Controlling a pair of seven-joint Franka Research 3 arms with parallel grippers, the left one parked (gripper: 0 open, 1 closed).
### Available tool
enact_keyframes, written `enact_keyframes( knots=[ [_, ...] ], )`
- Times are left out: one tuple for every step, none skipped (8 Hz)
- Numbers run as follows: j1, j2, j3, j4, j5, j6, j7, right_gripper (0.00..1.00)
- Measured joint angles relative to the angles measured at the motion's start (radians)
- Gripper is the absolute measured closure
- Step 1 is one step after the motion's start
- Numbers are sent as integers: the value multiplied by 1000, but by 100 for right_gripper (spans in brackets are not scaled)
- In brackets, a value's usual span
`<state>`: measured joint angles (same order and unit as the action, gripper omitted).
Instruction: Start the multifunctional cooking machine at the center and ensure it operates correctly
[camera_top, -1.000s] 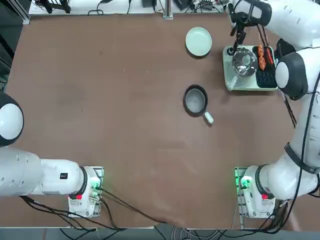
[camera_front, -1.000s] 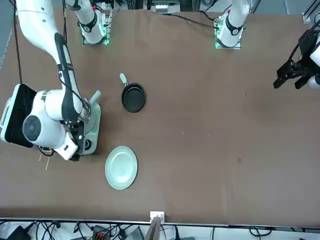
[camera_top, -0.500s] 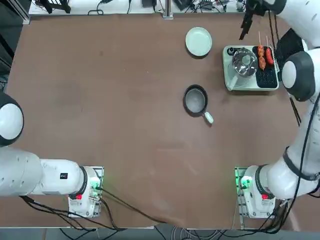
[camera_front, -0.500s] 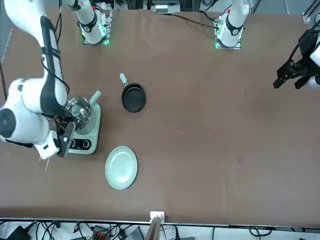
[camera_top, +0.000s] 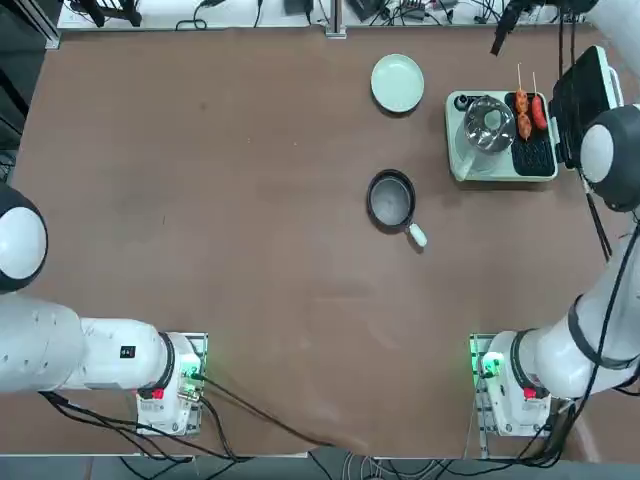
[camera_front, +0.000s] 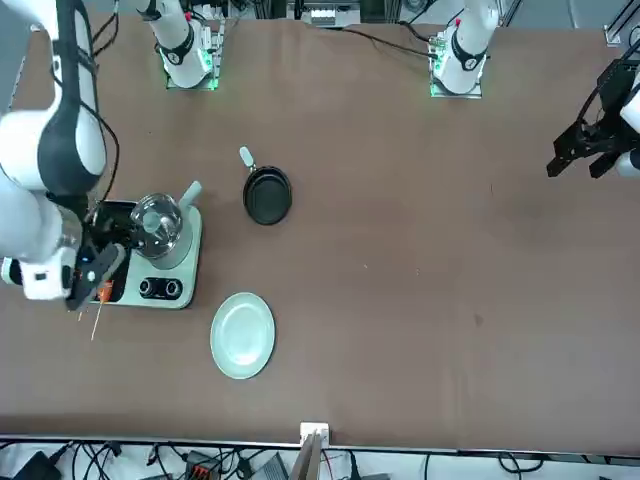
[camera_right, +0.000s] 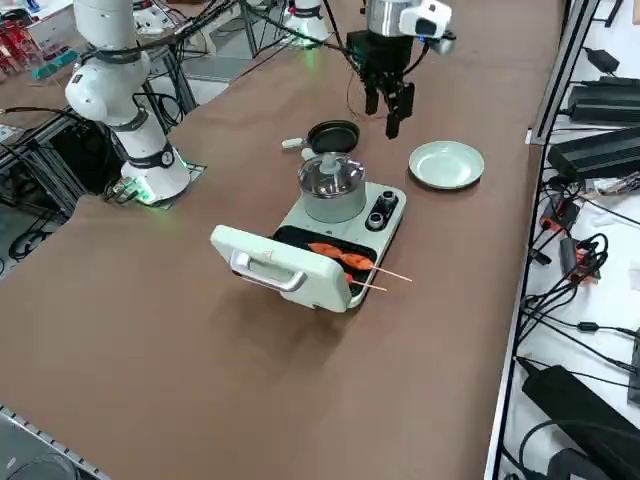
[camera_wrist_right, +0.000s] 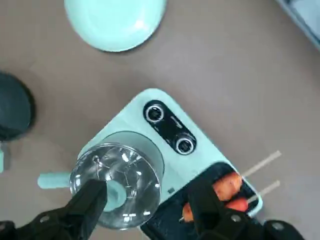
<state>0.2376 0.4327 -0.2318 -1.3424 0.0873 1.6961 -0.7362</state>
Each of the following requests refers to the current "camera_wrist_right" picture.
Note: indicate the silver black control knob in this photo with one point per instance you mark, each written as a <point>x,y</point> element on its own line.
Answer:
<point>184,145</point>
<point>155,113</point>

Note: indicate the single sausage skewer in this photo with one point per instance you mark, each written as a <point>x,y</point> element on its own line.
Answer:
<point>237,204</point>

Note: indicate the mint green cooking machine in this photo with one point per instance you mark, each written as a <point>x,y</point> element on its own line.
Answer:
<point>125,117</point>

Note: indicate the glass pot lid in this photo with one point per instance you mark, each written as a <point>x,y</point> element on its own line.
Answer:
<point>130,162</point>

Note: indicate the double sausage skewer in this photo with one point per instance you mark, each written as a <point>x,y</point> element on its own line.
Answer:
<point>228,185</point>

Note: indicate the mint green plate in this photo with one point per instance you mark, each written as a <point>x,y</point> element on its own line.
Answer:
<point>112,22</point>

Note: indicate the black frying pan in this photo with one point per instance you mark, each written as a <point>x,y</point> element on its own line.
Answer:
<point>12,105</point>

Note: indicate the mint green saucepan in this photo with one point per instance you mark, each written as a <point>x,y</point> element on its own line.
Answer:
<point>52,180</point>

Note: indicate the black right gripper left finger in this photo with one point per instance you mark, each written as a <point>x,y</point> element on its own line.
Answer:
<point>85,202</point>

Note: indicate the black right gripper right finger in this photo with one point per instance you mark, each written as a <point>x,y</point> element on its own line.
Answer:
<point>207,207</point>

